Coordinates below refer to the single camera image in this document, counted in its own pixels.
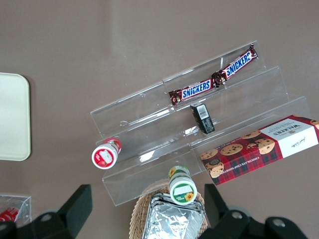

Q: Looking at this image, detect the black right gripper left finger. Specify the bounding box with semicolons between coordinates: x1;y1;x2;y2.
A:
31;184;93;239

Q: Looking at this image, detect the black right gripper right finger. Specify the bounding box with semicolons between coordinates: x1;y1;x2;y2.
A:
204;183;251;239

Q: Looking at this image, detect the foil wrapped sandwich pack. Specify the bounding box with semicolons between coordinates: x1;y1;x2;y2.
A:
144;193;206;239

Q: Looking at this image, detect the woven wicker basket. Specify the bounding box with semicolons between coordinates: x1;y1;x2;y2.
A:
129;179;211;239

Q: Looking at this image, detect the cream plastic tray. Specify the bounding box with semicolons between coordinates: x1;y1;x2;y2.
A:
0;72;31;161

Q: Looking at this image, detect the green lidded sunflower jar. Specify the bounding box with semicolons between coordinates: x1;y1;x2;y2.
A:
168;165;198;206

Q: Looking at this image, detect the clear acrylic box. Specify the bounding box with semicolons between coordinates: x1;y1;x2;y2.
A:
0;194;32;226

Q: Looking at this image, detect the red lidded white jar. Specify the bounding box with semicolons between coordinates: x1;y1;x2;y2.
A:
91;137;123;170

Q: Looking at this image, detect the red soda can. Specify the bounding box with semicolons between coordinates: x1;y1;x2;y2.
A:
0;206;20;223

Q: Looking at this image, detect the Walkers red tartan cookie box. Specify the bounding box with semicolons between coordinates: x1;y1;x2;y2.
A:
200;114;319;186

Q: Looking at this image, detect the small black box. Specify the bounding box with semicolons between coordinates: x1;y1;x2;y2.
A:
189;103;216;135

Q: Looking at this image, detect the clear acrylic stepped display stand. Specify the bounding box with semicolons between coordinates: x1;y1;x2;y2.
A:
90;40;311;207

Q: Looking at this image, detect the Snickers chocolate bar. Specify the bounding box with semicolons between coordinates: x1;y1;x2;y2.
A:
168;78;218;105
211;43;258;88

